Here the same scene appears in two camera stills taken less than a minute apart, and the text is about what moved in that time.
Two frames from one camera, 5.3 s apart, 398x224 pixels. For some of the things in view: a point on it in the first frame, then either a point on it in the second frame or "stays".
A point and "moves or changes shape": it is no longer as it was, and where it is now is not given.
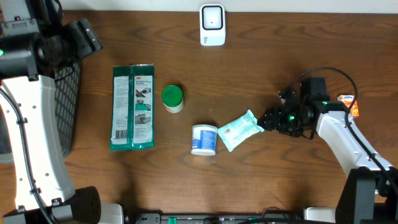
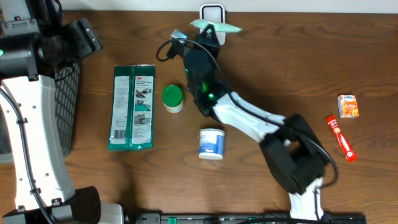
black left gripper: (89, 42) stays
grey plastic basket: (67, 94) stays
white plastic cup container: (204, 139) moves or changes shape
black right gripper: (274, 121) to (214, 43)
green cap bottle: (172, 98) stays
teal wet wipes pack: (235, 132) to (217, 28)
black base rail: (215, 218) stays
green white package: (132, 116) stays
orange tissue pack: (347, 99) stays
